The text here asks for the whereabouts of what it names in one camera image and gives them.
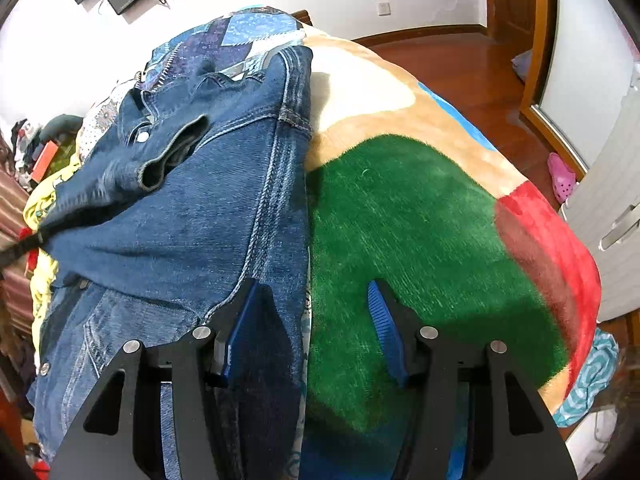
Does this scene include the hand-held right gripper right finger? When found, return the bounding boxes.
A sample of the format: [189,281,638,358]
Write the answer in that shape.
[367,279,581,480]

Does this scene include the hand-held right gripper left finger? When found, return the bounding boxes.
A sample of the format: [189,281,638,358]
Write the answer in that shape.
[49,278,263,480]

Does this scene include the blue denim jeans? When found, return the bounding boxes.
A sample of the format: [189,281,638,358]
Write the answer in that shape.
[27,46,316,480]

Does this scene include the pile of clothes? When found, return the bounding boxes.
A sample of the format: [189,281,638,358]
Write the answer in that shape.
[10,114,83,193]

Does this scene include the colourful plush blanket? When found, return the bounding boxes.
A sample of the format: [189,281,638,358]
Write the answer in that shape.
[295,27,603,480]

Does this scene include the teal patterned cloth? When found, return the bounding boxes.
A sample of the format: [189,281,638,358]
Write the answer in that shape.
[552,329,620,428]

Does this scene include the pink clog shoe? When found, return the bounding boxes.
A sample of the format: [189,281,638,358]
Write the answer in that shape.
[547,153,579,205]

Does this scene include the striped brown cloth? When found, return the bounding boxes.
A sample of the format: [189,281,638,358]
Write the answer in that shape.
[0,167,38,351]

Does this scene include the yellow printed cloth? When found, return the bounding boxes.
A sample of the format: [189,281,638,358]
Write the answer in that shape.
[24,152,83,361]

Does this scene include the white floral printed cloth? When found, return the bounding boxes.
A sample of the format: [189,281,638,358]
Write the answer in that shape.
[77,80,136,163]

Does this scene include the blue patchwork printed cloth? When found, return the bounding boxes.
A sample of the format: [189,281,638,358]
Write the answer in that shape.
[134,6,307,92]

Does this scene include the wooden framed mirror door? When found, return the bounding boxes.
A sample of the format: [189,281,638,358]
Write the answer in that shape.
[520,0,636,181]

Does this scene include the white door with handle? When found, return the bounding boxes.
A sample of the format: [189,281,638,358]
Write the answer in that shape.
[561,60,640,323]

